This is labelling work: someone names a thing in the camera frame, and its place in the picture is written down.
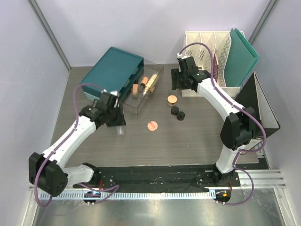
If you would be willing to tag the clear smoky drawer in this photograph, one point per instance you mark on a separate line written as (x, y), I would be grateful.
(134, 105)

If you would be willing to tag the green plastic folder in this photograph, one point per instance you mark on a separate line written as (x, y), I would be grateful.
(241, 60)

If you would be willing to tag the clear blue label bottle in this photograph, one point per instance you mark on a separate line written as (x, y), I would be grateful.
(120, 130)

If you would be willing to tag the white slotted cable duct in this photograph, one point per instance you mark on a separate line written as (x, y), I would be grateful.
(92, 195)

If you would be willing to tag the cream gold pump bottle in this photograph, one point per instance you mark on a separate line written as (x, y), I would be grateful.
(149, 86)

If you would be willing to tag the small beige concealer tube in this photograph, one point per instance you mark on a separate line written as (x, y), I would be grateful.
(143, 83)

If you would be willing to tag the peach foundation bottle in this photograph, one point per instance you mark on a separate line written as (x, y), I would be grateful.
(135, 90)

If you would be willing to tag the gold lid cream jar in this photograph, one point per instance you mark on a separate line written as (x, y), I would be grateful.
(171, 100)

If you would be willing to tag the white file organizer rack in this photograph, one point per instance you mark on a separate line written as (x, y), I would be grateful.
(219, 43)

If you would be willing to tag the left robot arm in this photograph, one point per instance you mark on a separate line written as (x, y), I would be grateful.
(47, 171)

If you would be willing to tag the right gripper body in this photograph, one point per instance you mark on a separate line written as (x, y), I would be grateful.
(183, 85)

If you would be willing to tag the magenta booklet in rack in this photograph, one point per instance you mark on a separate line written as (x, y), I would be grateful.
(215, 68)

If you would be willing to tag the black round cap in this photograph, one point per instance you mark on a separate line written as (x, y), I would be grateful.
(180, 116)
(174, 110)

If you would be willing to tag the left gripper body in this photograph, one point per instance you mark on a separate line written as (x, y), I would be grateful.
(115, 118)

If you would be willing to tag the teal drawer organizer box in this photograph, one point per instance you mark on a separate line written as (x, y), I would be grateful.
(117, 70)

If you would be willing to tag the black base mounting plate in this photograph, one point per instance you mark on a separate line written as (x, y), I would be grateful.
(169, 176)

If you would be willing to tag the round pink compact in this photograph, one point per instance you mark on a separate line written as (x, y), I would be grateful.
(152, 126)

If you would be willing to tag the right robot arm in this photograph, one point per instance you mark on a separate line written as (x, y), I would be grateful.
(238, 122)

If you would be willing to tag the aluminium rail frame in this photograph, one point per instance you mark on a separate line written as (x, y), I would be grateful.
(256, 178)

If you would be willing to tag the black lever arch binder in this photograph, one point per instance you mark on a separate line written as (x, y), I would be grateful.
(252, 95)

